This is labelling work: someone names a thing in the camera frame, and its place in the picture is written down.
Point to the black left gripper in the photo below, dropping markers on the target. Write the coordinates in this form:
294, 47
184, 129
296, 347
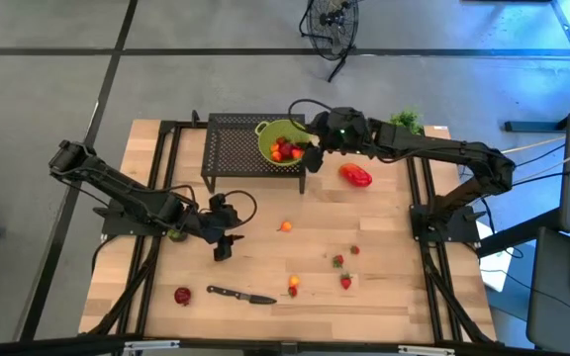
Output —
220, 220

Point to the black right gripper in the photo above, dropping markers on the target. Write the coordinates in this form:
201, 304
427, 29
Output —
339, 128

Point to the yellow orange toy pear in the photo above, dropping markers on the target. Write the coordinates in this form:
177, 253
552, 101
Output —
277, 156
294, 280

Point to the small orange toy fruit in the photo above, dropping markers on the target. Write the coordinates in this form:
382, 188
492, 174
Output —
274, 147

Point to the green plastic colander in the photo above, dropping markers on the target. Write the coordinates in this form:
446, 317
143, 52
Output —
263, 143

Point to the dark green toy avocado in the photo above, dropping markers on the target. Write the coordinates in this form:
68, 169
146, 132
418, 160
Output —
177, 235

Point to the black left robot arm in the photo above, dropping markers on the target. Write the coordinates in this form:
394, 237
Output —
117, 185

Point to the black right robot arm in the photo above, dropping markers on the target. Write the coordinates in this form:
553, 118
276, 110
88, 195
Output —
438, 148

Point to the red orange toy pepper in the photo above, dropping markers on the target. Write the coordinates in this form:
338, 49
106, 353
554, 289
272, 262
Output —
355, 175

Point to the long-stemmed red toy strawberry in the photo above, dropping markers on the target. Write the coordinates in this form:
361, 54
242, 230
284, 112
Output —
292, 292

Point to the black perforated metal shelf rack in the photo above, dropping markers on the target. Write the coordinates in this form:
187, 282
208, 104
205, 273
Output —
230, 148

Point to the green plant in white pot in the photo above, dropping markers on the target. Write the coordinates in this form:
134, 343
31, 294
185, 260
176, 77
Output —
406, 119

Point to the black floor fan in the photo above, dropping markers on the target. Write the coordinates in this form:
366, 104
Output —
332, 20

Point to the black rig crossbar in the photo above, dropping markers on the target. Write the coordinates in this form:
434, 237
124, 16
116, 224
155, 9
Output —
42, 346

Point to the white paper sheet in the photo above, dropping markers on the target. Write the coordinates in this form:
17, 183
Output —
495, 272

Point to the grey cabinet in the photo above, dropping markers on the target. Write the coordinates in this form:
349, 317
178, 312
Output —
552, 296

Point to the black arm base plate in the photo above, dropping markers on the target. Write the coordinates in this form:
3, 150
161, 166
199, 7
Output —
455, 230
117, 227

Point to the black aluminium table frame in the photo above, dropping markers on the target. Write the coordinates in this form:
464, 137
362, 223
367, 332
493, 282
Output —
186, 124

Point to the silver aluminium bracket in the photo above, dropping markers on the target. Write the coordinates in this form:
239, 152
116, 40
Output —
426, 350
151, 344

